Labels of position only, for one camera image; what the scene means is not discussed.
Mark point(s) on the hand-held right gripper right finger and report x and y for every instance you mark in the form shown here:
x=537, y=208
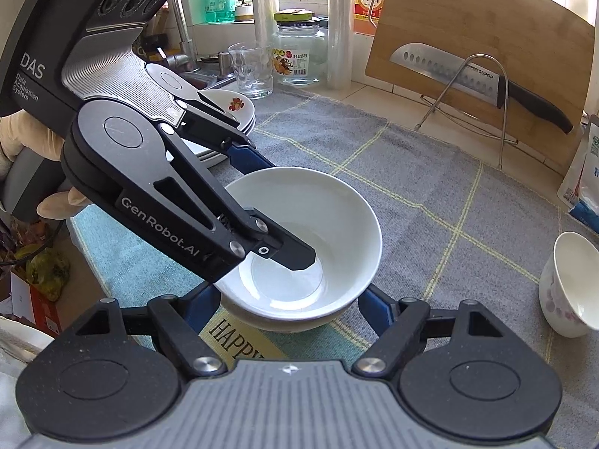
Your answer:
x=374, y=301

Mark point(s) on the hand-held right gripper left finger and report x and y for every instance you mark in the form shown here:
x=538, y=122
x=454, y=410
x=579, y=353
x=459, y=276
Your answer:
x=206, y=304

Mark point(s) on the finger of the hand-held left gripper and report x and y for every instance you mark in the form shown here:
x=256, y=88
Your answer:
x=250, y=159
x=290, y=252

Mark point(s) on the white fruit-print plate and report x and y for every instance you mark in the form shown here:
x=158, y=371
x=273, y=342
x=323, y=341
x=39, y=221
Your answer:
x=208, y=159
x=248, y=131
x=234, y=112

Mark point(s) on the white floral bowl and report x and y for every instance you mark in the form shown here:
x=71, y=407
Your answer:
x=290, y=325
x=337, y=224
x=566, y=290

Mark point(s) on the person's left hand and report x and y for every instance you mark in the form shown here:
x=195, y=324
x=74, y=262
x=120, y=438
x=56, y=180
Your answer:
x=28, y=133

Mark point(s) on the clear drinking glass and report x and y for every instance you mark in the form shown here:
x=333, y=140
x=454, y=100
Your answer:
x=252, y=75

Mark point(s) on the metal faucet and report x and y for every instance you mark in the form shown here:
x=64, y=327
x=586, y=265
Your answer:
x=182, y=37

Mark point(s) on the small steel cup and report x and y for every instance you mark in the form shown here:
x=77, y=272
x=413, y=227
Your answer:
x=225, y=63

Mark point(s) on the large clear glass jar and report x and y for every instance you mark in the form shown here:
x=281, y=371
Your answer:
x=302, y=56

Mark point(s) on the grey checked cloth mat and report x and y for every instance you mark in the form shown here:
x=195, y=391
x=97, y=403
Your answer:
x=421, y=173

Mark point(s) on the small plant figurine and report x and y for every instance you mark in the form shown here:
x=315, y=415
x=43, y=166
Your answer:
x=243, y=4

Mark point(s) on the thin cling film roll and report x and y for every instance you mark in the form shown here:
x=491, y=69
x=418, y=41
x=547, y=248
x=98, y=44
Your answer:
x=263, y=4

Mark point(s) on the yellow-green bag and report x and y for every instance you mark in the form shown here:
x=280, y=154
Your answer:
x=47, y=271

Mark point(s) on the thick cling film roll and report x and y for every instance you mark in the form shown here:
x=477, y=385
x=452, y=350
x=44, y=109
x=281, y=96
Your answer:
x=341, y=23

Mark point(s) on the red and white cardboard box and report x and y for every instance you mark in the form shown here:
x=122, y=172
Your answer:
x=37, y=304

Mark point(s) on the steel kitchen knife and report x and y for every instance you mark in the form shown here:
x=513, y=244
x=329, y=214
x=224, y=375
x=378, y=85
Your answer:
x=444, y=70

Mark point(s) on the white and blue plastic bag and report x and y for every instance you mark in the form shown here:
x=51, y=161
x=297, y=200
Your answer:
x=582, y=182

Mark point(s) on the wooden cutting board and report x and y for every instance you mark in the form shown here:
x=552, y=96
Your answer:
x=468, y=9

